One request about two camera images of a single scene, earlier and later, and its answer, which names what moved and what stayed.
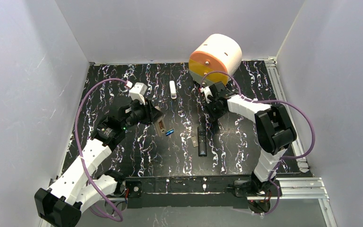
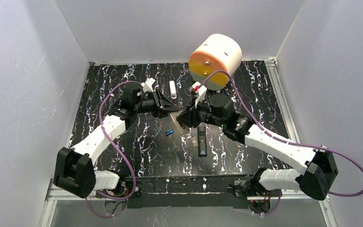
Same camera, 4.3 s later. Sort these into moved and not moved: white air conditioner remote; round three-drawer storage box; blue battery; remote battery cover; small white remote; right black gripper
Moved: right black gripper; white air conditioner remote
Not moved: round three-drawer storage box; small white remote; blue battery; remote battery cover
